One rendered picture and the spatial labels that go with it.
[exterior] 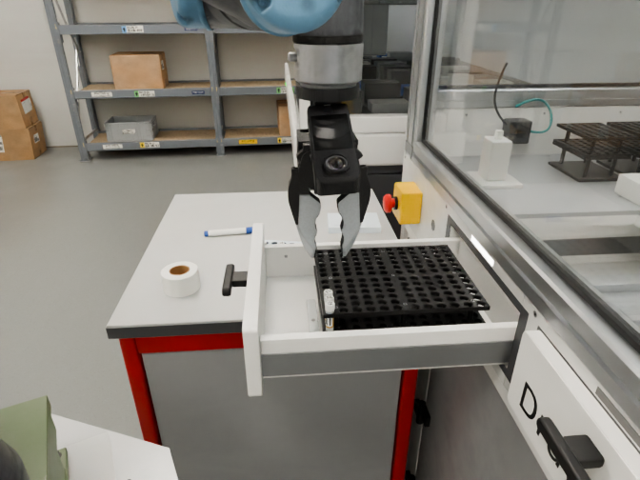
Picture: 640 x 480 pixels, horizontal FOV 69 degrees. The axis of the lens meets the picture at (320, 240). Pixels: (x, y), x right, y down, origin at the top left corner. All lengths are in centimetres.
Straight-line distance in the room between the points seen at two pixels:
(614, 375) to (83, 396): 173
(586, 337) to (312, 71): 38
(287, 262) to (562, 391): 46
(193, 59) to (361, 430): 413
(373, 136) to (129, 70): 326
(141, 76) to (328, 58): 397
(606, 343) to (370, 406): 62
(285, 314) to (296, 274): 11
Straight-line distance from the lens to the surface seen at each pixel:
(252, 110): 483
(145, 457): 67
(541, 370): 57
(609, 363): 50
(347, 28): 51
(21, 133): 490
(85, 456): 70
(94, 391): 195
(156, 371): 96
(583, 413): 52
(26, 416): 63
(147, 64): 442
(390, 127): 145
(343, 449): 112
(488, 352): 65
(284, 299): 75
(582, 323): 52
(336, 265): 72
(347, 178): 46
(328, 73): 51
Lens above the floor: 126
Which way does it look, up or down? 27 degrees down
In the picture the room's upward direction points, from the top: straight up
